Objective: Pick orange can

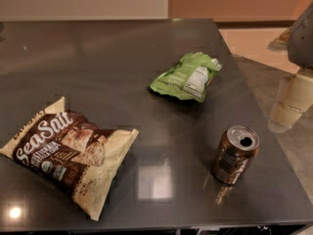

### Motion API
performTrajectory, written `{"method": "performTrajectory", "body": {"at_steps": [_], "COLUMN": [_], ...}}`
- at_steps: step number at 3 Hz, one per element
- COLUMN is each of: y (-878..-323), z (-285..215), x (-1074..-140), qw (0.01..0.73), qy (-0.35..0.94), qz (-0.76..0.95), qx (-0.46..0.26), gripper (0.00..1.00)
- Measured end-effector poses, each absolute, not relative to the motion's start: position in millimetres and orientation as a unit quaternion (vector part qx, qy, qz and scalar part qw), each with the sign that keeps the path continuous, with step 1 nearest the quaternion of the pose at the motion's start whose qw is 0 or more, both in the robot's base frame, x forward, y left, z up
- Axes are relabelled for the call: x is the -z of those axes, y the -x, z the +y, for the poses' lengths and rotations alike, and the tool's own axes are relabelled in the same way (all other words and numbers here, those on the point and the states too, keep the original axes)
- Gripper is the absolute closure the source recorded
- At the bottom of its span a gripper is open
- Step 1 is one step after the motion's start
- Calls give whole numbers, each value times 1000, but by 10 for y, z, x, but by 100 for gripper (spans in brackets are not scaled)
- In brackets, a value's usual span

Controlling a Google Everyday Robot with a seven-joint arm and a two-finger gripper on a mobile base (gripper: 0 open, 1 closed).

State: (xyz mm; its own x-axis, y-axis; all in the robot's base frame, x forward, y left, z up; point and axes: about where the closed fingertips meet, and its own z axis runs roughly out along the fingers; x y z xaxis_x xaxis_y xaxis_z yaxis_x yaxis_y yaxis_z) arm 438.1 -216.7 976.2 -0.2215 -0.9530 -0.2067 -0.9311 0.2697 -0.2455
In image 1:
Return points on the green chip bag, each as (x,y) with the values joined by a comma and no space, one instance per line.
(189,79)

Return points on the brown orange soda can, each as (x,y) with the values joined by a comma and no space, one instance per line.
(237,148)

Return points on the grey and cream robot arm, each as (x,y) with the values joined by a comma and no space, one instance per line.
(295,93)

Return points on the sea salt tortilla chip bag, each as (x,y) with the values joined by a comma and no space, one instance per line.
(73,153)

